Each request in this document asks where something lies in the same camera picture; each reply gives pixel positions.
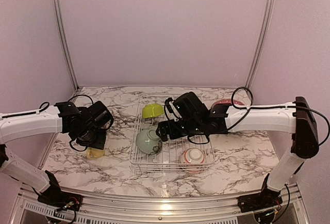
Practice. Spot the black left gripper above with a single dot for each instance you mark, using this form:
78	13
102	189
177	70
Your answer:
99	144

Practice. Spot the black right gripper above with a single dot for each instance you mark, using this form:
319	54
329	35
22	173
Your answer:
163	126

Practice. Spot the yellow mug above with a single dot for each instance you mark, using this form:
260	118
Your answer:
92	153

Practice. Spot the light blue bowl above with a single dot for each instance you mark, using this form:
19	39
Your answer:
148	142

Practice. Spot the lime green bowl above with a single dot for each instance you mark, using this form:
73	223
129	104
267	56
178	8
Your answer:
152	111

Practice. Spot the orange rimmed white bowl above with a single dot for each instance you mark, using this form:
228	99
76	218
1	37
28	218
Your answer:
191	160

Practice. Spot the pink polka dot plate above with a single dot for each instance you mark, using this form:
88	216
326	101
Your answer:
227	101

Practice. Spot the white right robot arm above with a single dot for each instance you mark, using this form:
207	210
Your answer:
293	118

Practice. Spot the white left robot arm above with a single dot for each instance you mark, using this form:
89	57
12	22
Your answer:
85	125

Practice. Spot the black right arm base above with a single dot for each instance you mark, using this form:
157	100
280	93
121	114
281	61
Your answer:
258	201

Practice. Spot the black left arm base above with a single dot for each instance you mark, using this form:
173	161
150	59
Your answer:
62	200

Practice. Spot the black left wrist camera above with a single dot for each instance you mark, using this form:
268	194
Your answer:
101	116

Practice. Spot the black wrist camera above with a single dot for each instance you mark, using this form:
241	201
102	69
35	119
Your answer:
190	107
101	116

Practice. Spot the white wire dish rack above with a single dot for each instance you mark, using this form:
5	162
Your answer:
168	159

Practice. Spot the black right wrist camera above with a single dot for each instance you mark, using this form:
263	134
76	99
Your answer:
190	107

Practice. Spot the aluminium front rail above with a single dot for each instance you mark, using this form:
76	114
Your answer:
105	208

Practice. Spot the aluminium left corner post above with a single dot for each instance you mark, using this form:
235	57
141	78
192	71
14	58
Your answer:
64	44

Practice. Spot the aluminium corner post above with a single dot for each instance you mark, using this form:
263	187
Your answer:
64	44
266	20

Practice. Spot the aluminium right corner post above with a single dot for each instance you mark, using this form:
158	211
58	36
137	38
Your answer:
266	20

